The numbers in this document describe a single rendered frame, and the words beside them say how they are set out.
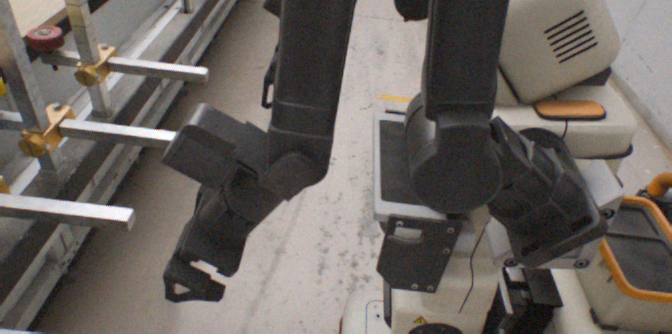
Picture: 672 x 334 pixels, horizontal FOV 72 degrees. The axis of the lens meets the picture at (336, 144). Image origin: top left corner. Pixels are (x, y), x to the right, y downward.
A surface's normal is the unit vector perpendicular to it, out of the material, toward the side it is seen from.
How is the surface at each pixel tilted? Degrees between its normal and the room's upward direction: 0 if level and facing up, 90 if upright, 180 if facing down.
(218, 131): 27
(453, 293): 90
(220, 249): 32
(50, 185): 0
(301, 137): 90
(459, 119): 15
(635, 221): 0
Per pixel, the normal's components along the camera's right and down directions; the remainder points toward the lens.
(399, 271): -0.06, 0.61
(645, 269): 0.11, -0.78
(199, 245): 0.61, -0.60
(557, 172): -0.73, -0.57
